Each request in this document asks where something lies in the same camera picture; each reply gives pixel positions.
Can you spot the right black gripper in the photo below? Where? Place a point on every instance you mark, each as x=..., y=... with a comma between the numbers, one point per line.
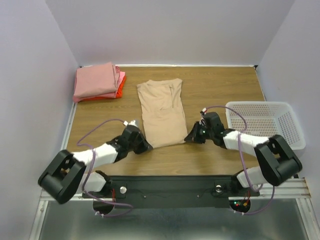
x=196, y=133

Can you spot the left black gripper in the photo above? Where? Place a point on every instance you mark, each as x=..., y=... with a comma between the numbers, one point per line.
x=144, y=146

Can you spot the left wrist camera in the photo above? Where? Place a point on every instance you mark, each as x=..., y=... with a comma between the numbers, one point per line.
x=131, y=123

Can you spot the white plastic basket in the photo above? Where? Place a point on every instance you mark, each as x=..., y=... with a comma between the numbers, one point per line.
x=265, y=119

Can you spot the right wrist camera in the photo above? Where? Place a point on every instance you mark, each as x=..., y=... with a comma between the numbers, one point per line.
x=203, y=112

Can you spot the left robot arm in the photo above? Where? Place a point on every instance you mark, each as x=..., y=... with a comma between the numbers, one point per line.
x=64, y=176

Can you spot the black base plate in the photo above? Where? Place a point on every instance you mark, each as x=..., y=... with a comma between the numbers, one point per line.
x=160, y=192

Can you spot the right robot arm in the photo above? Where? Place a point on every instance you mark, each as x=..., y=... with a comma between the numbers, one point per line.
x=277, y=162

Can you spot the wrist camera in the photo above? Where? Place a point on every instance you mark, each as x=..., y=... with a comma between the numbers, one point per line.
x=203, y=112
x=131, y=123

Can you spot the folded light pink t shirt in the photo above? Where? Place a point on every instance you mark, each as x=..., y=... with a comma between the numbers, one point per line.
x=122, y=75

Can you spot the beige t shirt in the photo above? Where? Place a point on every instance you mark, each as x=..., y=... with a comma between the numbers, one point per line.
x=163, y=115

